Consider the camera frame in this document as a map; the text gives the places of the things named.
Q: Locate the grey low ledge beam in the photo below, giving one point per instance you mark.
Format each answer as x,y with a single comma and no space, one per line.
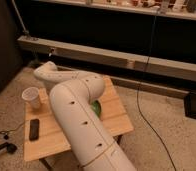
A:
181,70

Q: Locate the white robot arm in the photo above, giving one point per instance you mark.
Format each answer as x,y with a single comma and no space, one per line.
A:
71,94

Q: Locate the metal pole stand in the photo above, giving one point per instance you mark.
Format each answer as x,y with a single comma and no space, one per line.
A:
25,30

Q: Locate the black device on floor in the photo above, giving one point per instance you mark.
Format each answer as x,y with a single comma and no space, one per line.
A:
9,147

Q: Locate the green bowl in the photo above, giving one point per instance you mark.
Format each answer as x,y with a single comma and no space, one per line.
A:
96,107

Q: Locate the wooden table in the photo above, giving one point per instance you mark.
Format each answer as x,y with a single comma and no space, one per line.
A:
52,139

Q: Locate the white paper cup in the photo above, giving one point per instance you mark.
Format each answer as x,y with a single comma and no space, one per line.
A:
31,95

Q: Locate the black remote control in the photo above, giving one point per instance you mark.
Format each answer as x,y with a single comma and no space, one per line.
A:
34,130

